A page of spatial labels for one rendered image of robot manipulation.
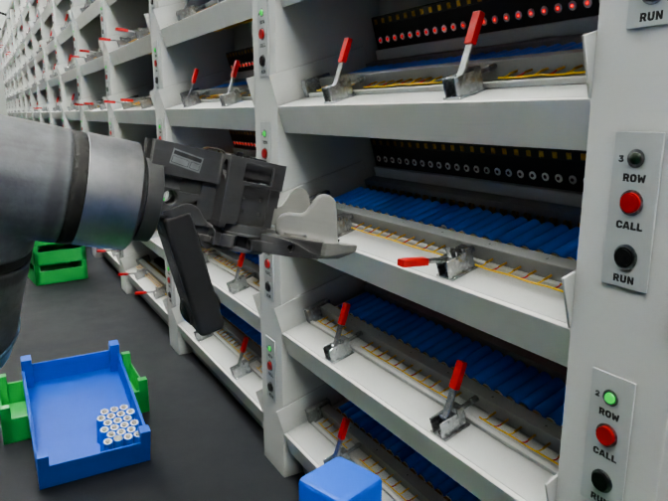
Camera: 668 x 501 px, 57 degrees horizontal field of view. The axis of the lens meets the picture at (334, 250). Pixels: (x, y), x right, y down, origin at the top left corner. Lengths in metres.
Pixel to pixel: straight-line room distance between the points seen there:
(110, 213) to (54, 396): 1.03
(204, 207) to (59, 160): 0.12
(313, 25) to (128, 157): 0.64
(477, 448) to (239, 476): 0.61
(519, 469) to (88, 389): 1.02
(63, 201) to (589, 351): 0.44
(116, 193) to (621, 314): 0.41
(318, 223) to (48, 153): 0.23
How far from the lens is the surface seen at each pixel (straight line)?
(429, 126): 0.71
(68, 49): 3.79
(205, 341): 1.63
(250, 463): 1.29
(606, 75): 0.55
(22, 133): 0.49
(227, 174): 0.52
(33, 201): 0.48
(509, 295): 0.65
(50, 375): 1.52
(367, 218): 0.90
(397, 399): 0.86
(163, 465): 1.31
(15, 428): 1.49
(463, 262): 0.71
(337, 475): 0.21
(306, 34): 1.07
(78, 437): 1.39
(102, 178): 0.49
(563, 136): 0.58
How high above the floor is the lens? 0.67
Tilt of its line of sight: 13 degrees down
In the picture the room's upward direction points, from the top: straight up
